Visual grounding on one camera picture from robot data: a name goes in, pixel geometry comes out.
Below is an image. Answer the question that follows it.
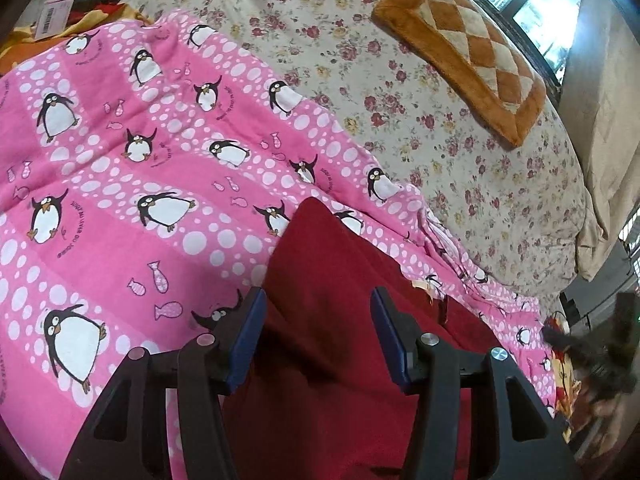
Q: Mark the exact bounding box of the dark red garment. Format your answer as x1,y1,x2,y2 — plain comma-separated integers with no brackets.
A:
220,197,557,480

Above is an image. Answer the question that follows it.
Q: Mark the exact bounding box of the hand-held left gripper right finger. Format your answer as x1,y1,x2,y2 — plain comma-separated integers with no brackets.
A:
370,287,585,480

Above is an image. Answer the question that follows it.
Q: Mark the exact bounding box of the window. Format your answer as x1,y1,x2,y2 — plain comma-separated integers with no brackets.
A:
425,0,590,92

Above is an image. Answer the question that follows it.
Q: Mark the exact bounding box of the pink penguin print blanket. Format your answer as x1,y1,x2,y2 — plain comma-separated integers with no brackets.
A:
0,12,557,480

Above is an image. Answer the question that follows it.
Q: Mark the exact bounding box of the red yellow printed cloth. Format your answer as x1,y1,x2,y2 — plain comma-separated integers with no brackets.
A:
542,310,593,433

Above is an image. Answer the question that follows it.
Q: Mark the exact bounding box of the white cardboard box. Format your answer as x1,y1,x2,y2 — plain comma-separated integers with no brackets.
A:
34,0,77,42

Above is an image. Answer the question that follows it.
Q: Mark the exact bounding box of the orange checkered cushion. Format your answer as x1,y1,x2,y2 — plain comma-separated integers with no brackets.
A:
372,0,547,149

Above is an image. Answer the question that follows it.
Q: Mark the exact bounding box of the beige cloth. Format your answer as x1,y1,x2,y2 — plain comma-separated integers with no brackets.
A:
559,4,640,282

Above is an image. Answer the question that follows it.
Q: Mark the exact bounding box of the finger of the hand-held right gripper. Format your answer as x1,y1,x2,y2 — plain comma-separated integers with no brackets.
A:
542,324,608,363

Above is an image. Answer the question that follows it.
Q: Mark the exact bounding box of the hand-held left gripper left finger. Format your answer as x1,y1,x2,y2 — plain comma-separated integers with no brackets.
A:
59,287,267,480

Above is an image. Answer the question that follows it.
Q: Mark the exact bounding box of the floral bed quilt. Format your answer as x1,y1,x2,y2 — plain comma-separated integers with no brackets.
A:
120,0,595,307

